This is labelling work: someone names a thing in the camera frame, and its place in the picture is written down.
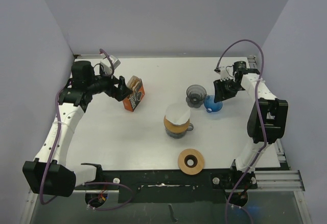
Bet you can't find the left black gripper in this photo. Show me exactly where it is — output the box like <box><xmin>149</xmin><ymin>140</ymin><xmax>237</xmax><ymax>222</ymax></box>
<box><xmin>86</xmin><ymin>67</ymin><xmax>132</xmax><ymax>101</ymax></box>

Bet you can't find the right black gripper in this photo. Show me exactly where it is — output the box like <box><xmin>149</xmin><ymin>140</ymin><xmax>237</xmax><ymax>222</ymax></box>
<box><xmin>215</xmin><ymin>77</ymin><xmax>242</xmax><ymax>103</ymax></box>

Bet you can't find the orange coffee filter box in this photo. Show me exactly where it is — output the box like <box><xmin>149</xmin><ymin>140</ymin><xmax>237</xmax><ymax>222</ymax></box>
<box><xmin>123</xmin><ymin>76</ymin><xmax>145</xmax><ymax>112</ymax></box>

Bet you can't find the blue plastic dripper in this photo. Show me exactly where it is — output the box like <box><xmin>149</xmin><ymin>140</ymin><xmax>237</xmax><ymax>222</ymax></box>
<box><xmin>203</xmin><ymin>95</ymin><xmax>223</xmax><ymax>113</ymax></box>

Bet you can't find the grey plastic dripper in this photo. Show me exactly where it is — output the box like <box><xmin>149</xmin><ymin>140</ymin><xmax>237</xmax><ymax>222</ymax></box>
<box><xmin>185</xmin><ymin>85</ymin><xmax>207</xmax><ymax>108</ymax></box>

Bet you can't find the white paper coffee filter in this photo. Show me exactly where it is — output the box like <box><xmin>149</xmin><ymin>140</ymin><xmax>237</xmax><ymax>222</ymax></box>
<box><xmin>165</xmin><ymin>103</ymin><xmax>191</xmax><ymax>126</ymax></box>

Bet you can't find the wooden dripper ring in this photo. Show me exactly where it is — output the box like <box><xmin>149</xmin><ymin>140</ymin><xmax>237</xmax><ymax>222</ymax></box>
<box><xmin>163</xmin><ymin>116</ymin><xmax>191</xmax><ymax>134</ymax></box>
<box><xmin>177</xmin><ymin>148</ymin><xmax>205</xmax><ymax>176</ymax></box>

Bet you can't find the grey glass carafe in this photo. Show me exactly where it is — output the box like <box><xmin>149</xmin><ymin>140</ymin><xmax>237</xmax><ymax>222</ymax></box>
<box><xmin>165</xmin><ymin>123</ymin><xmax>194</xmax><ymax>139</ymax></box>

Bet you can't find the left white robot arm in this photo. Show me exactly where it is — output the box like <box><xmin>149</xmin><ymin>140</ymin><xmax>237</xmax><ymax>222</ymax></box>
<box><xmin>22</xmin><ymin>61</ymin><xmax>132</xmax><ymax>197</ymax></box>

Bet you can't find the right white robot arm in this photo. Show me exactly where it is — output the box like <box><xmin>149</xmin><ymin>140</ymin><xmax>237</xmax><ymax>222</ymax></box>
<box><xmin>214</xmin><ymin>61</ymin><xmax>289</xmax><ymax>188</ymax></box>

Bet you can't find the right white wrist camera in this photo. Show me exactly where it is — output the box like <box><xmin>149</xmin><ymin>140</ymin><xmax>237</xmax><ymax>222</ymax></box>
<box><xmin>214</xmin><ymin>65</ymin><xmax>235</xmax><ymax>81</ymax></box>

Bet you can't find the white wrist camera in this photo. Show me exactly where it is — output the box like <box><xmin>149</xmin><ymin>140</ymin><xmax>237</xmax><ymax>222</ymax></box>
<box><xmin>214</xmin><ymin>65</ymin><xmax>235</xmax><ymax>81</ymax></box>
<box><xmin>100</xmin><ymin>55</ymin><xmax>121</xmax><ymax>76</ymax></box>

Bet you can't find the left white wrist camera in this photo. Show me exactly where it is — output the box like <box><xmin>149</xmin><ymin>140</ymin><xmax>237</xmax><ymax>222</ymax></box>
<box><xmin>100</xmin><ymin>55</ymin><xmax>121</xmax><ymax>76</ymax></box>

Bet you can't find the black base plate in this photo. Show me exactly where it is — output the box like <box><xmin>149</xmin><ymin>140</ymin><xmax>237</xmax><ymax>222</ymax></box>
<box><xmin>75</xmin><ymin>169</ymin><xmax>258</xmax><ymax>204</ymax></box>

